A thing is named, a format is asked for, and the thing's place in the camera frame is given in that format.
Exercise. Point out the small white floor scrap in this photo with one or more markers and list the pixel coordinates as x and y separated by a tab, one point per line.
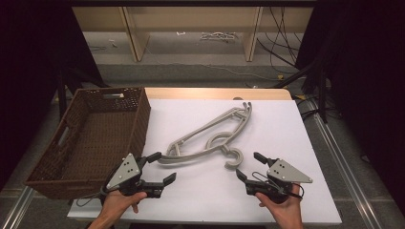
181	33

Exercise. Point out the light wooden furniture frame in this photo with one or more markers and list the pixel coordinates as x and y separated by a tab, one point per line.
191	17

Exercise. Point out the person's left hand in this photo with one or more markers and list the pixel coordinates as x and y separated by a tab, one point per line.
117	203

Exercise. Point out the white table cover sheet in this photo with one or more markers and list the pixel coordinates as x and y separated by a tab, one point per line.
207	184

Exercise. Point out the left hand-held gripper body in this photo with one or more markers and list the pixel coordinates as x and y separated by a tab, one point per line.
125	173

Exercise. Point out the dark curtain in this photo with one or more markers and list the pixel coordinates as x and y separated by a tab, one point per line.
31	63
366	79

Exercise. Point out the black metal stand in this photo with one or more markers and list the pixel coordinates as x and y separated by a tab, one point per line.
62	95
322	95

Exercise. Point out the person's right hand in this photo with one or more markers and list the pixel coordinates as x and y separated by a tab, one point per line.
286	208

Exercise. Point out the brown woven basket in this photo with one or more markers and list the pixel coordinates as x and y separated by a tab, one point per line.
95	136

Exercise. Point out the metal floor rail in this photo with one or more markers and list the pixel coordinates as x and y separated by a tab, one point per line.
347	171
17	206

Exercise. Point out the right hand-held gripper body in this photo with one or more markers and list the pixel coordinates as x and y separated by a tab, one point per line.
288	172

